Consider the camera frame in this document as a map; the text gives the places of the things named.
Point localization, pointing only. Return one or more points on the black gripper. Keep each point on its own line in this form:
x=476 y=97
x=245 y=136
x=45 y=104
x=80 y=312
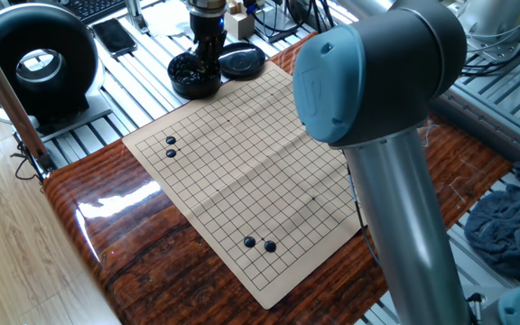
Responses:
x=208 y=27

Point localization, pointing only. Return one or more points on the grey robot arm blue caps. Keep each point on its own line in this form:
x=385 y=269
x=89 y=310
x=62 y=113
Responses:
x=377 y=77

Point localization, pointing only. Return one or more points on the beige go board mat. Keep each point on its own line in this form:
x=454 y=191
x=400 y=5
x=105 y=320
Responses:
x=242 y=180

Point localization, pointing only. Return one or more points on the black glossy bowl lid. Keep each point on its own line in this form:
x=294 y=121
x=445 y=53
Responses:
x=242 y=61

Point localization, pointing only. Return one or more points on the black bowl of go stones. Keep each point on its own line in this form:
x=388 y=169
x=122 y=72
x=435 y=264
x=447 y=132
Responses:
x=188 y=86

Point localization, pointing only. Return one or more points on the wooden block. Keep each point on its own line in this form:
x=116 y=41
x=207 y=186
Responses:
x=238 y=25

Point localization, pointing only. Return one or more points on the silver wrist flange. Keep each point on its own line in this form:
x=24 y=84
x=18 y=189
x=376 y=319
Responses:
x=206 y=5

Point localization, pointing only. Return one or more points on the black flat scale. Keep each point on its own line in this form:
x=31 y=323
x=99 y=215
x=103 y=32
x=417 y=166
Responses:
x=278 y=31

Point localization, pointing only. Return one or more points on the black go stone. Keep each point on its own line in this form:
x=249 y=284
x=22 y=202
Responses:
x=170 y=140
x=170 y=153
x=249 y=242
x=270 y=246

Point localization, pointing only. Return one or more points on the black smartphone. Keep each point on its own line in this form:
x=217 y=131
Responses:
x=114 y=37

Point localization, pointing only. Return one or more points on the black keyboard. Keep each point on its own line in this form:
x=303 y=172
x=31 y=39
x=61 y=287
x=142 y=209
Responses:
x=97 y=9

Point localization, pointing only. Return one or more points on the silver mounting plate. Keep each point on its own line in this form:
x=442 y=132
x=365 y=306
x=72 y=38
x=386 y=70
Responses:
x=485 y=49

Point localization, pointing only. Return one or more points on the grey blue crumpled cloth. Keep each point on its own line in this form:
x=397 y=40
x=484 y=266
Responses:
x=508 y=225

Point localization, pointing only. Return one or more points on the short metal post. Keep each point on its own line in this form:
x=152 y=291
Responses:
x=136 y=15

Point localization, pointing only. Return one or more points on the brown frame post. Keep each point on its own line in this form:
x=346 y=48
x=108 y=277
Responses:
x=2 y=90

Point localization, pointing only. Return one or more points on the grey metal edge rail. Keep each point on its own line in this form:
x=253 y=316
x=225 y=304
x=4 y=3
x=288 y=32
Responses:
x=490 y=122

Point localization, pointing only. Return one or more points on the pale grey round pedestal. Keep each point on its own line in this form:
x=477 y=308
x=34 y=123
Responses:
x=499 y=13

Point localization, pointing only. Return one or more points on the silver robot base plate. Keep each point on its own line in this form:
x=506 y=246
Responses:
x=483 y=307

